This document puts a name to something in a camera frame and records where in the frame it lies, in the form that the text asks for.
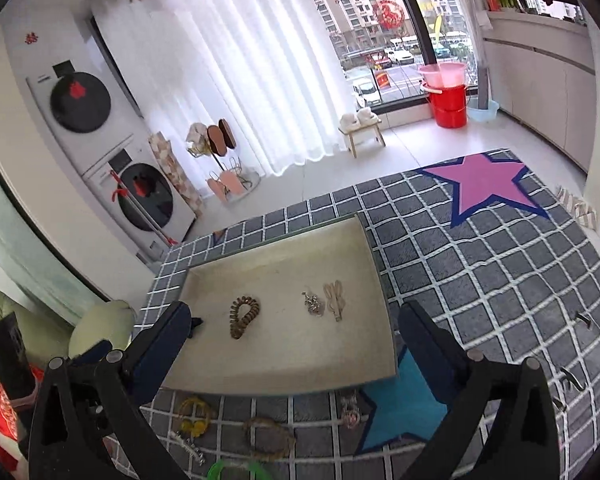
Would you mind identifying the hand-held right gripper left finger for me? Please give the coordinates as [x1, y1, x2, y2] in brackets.
[27, 300, 193, 480]

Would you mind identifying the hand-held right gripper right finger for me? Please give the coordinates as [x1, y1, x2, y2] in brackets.
[397, 301, 563, 480]

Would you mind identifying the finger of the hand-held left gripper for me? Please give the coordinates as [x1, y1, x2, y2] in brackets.
[70, 341, 112, 365]

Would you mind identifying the pastel bead bracelet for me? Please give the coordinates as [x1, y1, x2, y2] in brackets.
[175, 396, 216, 423]

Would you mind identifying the silver pink pendant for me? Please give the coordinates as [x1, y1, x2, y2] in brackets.
[341, 394, 370, 431]

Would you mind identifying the silver white hair clip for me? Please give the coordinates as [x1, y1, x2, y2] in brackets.
[169, 430, 203, 458]

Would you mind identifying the brown braided bracelet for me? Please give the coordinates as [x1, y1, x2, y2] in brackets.
[244, 416, 297, 460]

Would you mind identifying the grey-green tray with beige lining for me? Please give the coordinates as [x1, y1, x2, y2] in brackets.
[160, 212, 400, 396]

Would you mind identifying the green translucent bangle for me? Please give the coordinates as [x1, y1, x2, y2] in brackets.
[207, 460, 273, 480]

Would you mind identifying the pale green sofa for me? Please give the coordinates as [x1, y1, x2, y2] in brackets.
[0, 287, 136, 386]

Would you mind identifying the red printed cloth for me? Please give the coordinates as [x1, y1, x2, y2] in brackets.
[0, 365, 46, 446]

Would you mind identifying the grey checked mat with stars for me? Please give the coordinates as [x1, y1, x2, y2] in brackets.
[105, 149, 600, 480]

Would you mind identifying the beige hair clip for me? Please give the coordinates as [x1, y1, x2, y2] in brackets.
[323, 281, 347, 322]

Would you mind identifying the silver charm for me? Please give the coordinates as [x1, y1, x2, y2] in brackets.
[302, 291, 327, 317]

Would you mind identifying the red mop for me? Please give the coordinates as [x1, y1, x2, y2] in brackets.
[111, 170, 178, 247]

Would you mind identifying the patterned paper bag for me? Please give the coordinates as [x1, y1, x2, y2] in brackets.
[148, 132, 204, 217]

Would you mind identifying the shoe rack with slippers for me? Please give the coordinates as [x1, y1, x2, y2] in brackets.
[186, 119, 262, 202]

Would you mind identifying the striped cloth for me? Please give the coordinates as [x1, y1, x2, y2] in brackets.
[555, 185, 600, 229]

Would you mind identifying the small wooden stool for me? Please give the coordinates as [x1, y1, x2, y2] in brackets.
[338, 119, 386, 159]

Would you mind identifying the white slippers pair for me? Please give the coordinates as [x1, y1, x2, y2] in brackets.
[341, 108, 381, 128]

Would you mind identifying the light blue basin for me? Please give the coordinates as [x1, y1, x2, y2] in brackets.
[467, 100, 499, 125]

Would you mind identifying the red bucket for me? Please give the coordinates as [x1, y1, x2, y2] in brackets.
[421, 82, 468, 129]

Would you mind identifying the white dryer with black door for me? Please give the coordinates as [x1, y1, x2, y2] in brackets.
[27, 60, 146, 176]

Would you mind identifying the pink basin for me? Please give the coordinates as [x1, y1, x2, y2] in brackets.
[418, 63, 467, 89]

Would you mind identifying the white sheer curtain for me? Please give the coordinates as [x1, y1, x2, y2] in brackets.
[130, 0, 352, 181]

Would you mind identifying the white low cabinet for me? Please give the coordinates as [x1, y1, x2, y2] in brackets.
[480, 10, 597, 172]

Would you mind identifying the red round window decoration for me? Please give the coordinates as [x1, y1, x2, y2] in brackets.
[372, 0, 406, 31]

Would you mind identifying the brown spiral hair tie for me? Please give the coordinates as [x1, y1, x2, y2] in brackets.
[229, 296, 261, 341]

